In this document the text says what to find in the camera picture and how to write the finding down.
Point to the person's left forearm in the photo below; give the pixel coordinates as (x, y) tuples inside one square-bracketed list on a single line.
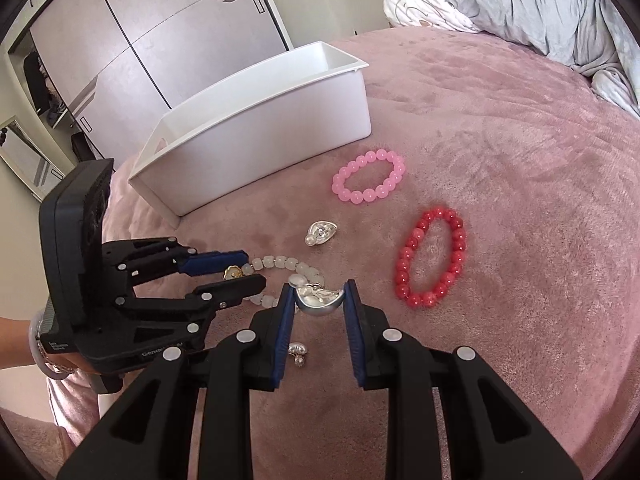
[(15, 340)]

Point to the beige sliding-door wardrobe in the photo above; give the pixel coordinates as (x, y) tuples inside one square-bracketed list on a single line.
[(150, 15)]

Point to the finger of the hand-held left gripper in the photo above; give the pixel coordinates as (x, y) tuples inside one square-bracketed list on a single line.
[(215, 261), (240, 287)]

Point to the white plastic box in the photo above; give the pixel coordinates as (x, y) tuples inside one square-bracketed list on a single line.
[(260, 150)]

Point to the gold flower earring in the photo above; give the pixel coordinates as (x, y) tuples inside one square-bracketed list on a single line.
[(233, 273)]

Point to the silver heart earring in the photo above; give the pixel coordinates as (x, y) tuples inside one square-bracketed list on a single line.
[(322, 233)]

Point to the dark hanging clothes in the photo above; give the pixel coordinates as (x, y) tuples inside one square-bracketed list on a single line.
[(40, 85)]

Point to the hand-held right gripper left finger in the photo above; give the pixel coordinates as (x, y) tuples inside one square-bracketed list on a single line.
[(281, 345)]

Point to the pink plush blanket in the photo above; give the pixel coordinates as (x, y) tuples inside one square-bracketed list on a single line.
[(500, 160)]

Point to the grey quilt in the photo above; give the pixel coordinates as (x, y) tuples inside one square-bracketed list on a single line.
[(530, 5)]

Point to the silver pearl earring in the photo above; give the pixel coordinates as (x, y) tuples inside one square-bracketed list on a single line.
[(297, 351)]

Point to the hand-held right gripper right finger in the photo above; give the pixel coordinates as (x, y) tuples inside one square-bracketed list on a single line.
[(356, 340)]

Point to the framed mirror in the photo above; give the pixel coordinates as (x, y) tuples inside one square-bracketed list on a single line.
[(22, 157)]

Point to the clear wrist bangle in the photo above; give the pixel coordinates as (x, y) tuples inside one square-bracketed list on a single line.
[(50, 373)]

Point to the silver crescent earring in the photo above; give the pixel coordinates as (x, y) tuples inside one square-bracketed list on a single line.
[(317, 306)]

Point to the dark bag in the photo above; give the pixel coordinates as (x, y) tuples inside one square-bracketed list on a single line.
[(84, 147)]

